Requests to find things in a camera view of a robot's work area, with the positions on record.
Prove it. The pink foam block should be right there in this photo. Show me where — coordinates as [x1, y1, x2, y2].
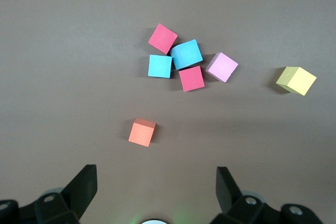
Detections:
[205, 52, 239, 83]

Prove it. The yellow foam block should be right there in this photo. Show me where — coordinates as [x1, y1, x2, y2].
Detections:
[275, 66, 318, 97]

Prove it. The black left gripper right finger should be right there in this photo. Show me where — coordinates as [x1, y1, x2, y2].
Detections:
[209, 166, 283, 224]

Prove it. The red foam block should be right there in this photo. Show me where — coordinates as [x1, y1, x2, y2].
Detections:
[148, 23, 179, 55]
[178, 65, 205, 93]

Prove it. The light blue foam block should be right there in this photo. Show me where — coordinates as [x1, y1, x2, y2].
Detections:
[148, 54, 173, 79]

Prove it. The orange foam block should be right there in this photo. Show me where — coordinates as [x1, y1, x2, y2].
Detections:
[128, 118, 156, 148]

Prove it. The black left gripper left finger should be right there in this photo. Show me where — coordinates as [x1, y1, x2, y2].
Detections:
[34, 164, 98, 224]

